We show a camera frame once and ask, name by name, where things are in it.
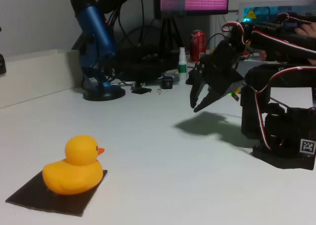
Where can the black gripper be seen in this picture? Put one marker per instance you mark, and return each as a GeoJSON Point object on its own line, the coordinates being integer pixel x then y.
{"type": "Point", "coordinates": [210, 72]}

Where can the yellow rubber duck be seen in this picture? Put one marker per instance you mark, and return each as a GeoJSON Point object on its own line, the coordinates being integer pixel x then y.
{"type": "Point", "coordinates": [71, 178]}

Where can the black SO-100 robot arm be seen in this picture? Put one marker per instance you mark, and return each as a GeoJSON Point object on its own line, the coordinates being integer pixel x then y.
{"type": "Point", "coordinates": [254, 116]}

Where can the black square card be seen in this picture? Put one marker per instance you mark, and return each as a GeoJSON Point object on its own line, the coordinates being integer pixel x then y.
{"type": "Point", "coordinates": [29, 200]}

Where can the person's hand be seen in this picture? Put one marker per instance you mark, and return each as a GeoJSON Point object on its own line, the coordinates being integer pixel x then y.
{"type": "Point", "coordinates": [308, 29]}

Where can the black vertical computer mouse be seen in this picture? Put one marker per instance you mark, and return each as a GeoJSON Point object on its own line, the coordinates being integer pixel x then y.
{"type": "Point", "coordinates": [190, 77]}

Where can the small white spray bottle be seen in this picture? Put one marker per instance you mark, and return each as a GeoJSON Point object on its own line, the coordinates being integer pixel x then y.
{"type": "Point", "coordinates": [182, 69]}

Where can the small pale flat gadget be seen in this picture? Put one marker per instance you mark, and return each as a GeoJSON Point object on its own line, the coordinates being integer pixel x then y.
{"type": "Point", "coordinates": [175, 75]}

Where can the small black cube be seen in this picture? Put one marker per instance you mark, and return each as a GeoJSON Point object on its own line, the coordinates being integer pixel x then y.
{"type": "Point", "coordinates": [167, 82]}

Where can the red soda can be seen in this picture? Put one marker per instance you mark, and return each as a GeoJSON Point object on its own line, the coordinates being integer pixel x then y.
{"type": "Point", "coordinates": [197, 44]}

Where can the grey flat laptop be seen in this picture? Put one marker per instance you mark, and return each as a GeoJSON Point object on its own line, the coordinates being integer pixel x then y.
{"type": "Point", "coordinates": [249, 63]}

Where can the small black flat stand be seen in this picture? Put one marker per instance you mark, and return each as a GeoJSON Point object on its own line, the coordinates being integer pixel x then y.
{"type": "Point", "coordinates": [142, 90]}

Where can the black tripod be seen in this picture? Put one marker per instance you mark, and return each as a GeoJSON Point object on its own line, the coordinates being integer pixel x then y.
{"type": "Point", "coordinates": [168, 32]}

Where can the black electronic device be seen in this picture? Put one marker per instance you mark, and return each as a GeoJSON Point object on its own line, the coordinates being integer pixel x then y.
{"type": "Point", "coordinates": [138, 66]}

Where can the white machine yellow warning sign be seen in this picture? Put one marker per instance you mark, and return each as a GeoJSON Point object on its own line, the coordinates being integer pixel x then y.
{"type": "Point", "coordinates": [261, 8]}

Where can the black white fiducial marker tag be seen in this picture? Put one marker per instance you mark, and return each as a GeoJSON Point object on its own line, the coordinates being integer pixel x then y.
{"type": "Point", "coordinates": [307, 146]}

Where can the blue desktop microphone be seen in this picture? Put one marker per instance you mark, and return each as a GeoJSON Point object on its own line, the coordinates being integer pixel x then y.
{"type": "Point", "coordinates": [95, 29]}

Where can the white raised desk shelf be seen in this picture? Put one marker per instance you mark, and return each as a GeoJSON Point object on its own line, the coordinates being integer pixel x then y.
{"type": "Point", "coordinates": [32, 74]}

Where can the black object at frame edge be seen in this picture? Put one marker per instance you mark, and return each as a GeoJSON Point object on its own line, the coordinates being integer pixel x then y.
{"type": "Point", "coordinates": [2, 64]}

